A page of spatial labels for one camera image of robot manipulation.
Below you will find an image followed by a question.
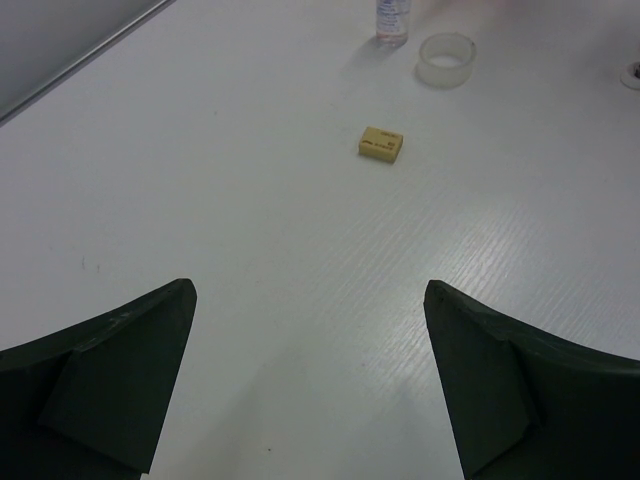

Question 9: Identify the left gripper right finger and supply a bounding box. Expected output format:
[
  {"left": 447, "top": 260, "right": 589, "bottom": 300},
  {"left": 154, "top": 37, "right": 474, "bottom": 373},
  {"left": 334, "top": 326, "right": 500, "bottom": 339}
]
[{"left": 424, "top": 280, "right": 639, "bottom": 479}]

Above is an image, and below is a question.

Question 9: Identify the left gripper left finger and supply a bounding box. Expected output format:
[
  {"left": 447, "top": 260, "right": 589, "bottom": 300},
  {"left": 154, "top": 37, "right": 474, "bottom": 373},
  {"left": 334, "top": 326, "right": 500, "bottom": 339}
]
[{"left": 1, "top": 278, "right": 195, "bottom": 479}]

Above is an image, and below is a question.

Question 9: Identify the tan eraser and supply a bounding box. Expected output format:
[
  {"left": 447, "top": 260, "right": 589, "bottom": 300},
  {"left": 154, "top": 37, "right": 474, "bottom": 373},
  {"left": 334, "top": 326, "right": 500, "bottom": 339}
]
[{"left": 358, "top": 127, "right": 404, "bottom": 164}]

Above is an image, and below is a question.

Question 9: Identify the pink white stapler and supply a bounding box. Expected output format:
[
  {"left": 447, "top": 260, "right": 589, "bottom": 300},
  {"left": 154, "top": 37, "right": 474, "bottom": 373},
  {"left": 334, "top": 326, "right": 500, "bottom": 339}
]
[{"left": 620, "top": 61, "right": 640, "bottom": 91}]

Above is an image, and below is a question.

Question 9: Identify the clear tape roll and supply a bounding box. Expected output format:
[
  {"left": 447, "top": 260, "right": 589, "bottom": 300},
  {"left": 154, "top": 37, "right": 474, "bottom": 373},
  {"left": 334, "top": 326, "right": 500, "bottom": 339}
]
[{"left": 415, "top": 33, "right": 477, "bottom": 90}]

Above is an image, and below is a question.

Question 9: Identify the blue cap spray bottle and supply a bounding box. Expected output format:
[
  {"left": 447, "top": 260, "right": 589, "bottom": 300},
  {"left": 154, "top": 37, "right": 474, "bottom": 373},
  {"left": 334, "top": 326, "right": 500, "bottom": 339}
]
[{"left": 376, "top": 0, "right": 412, "bottom": 47}]

